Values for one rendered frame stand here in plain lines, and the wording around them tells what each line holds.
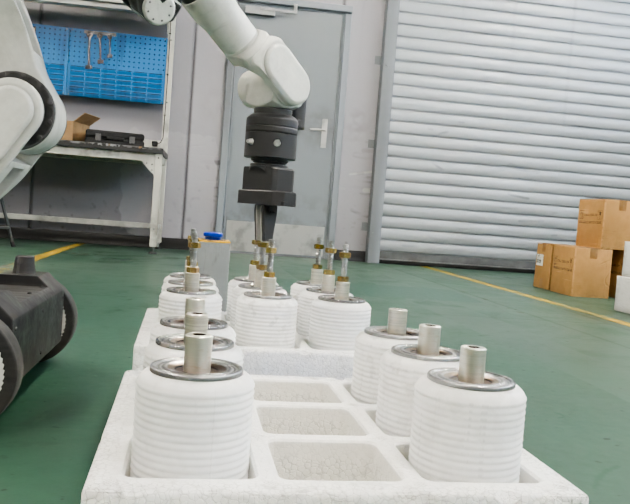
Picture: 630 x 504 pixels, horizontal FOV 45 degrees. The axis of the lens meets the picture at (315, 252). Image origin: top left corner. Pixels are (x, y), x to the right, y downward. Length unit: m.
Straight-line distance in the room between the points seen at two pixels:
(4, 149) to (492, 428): 1.05
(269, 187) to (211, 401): 0.70
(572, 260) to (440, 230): 1.97
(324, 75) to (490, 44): 1.45
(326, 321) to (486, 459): 0.56
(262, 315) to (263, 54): 0.41
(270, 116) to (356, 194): 5.17
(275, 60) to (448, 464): 0.77
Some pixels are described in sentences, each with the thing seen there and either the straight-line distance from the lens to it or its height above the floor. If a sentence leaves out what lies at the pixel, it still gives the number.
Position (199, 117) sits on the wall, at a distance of 6.31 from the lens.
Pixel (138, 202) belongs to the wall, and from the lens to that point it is 6.29.
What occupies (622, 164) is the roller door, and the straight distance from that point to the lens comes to 7.22.
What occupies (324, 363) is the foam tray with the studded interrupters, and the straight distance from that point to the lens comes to 1.13.
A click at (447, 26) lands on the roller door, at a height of 2.03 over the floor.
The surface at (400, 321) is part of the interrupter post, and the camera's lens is 0.88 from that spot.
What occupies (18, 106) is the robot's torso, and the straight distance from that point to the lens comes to 1.45.
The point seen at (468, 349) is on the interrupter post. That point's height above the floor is 0.28.
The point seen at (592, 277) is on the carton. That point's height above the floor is 0.12.
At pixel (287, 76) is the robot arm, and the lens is 1.25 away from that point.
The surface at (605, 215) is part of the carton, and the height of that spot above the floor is 0.50.
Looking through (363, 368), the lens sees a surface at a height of 0.21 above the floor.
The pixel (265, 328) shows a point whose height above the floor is 0.21.
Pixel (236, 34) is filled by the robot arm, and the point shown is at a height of 0.65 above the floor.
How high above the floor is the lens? 0.39
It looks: 3 degrees down
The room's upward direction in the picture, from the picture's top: 4 degrees clockwise
